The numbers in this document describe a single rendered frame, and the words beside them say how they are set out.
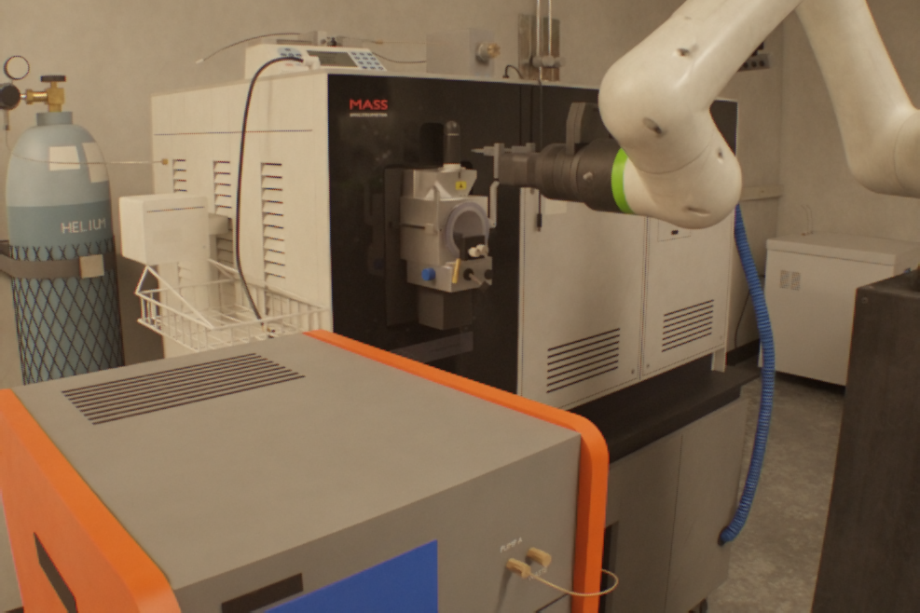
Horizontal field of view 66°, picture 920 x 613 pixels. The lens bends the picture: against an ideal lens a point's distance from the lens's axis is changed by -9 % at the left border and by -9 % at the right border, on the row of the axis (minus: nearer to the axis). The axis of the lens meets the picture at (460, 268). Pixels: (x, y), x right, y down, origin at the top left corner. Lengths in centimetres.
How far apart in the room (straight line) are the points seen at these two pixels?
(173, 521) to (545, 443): 26
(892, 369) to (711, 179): 43
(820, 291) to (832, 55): 314
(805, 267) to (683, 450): 253
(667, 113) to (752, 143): 389
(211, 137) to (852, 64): 105
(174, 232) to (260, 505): 88
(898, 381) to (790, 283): 321
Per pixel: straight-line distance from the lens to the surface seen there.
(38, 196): 176
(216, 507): 50
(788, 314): 436
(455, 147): 117
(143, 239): 132
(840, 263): 421
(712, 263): 196
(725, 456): 208
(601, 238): 156
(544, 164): 101
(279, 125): 122
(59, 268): 176
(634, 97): 79
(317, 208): 113
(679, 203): 87
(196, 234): 135
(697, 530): 206
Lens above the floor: 135
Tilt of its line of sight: 10 degrees down
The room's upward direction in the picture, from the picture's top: straight up
